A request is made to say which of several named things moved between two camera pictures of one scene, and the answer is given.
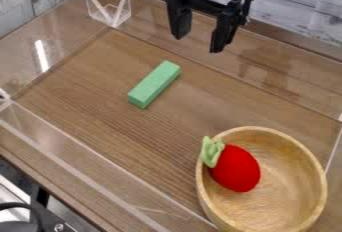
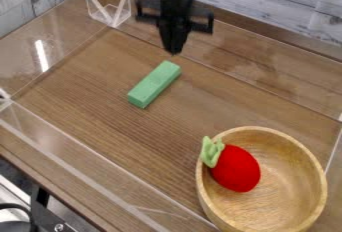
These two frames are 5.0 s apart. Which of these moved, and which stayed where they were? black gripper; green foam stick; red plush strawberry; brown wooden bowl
Moved: black gripper
Stayed: green foam stick; red plush strawberry; brown wooden bowl
